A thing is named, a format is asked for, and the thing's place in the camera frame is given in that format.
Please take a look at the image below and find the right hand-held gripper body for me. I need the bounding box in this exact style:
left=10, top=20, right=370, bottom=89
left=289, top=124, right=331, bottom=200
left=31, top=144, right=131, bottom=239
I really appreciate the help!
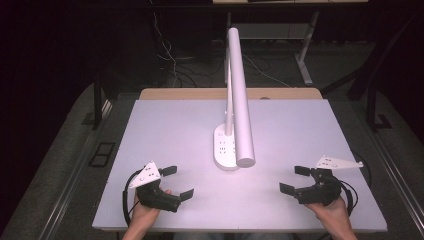
left=293, top=155, right=365, bottom=207

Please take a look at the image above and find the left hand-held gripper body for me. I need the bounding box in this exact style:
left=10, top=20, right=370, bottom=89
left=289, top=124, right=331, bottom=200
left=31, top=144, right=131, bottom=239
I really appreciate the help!
left=128, top=161, right=183, bottom=214

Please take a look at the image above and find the person's left hand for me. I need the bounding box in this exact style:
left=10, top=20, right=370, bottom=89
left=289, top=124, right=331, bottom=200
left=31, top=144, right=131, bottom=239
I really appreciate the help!
left=130, top=194, right=163, bottom=229

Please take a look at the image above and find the person's right hand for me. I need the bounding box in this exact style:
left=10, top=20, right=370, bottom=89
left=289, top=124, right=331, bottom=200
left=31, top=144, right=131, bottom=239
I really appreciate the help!
left=305, top=195, right=354, bottom=232

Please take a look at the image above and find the white foam board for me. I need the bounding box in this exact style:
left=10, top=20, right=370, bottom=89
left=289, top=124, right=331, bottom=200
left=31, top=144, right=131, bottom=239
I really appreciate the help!
left=92, top=98, right=388, bottom=233

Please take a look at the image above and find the black metal stand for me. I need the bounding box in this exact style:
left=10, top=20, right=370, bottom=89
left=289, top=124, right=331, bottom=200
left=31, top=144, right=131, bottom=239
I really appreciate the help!
left=320, top=13, right=424, bottom=132
left=92, top=68, right=118, bottom=131

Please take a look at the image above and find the white desk lamp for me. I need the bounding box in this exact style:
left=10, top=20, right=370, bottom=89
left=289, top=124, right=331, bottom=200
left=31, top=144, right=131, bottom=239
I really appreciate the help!
left=213, top=27, right=257, bottom=172

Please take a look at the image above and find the white metal-legged desk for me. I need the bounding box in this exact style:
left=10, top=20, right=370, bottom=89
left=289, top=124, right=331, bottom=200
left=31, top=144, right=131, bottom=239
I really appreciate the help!
left=213, top=0, right=369, bottom=87

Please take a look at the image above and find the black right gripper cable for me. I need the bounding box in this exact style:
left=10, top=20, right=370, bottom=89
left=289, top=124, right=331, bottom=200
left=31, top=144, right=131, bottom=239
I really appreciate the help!
left=337, top=151, right=373, bottom=217

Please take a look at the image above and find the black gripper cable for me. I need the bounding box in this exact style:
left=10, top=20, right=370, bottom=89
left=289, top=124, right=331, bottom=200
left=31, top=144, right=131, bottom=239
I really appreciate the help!
left=337, top=151, right=373, bottom=217
left=121, top=169, right=145, bottom=228

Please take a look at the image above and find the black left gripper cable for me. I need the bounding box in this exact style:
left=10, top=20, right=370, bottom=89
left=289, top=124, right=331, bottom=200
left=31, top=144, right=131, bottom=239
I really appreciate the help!
left=121, top=169, right=145, bottom=228

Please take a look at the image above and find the metal floor rail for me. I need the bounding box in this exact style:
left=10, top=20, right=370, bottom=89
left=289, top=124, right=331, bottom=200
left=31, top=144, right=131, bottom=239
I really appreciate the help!
left=39, top=99, right=114, bottom=240
left=362, top=125, right=424, bottom=229

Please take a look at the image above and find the long white floor cable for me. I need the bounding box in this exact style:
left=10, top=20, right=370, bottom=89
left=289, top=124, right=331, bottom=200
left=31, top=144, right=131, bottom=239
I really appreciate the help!
left=242, top=54, right=292, bottom=89

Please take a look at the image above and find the thin white floor cable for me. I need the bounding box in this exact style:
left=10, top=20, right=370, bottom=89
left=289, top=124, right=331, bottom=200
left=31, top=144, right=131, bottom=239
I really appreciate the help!
left=152, top=12, right=178, bottom=88

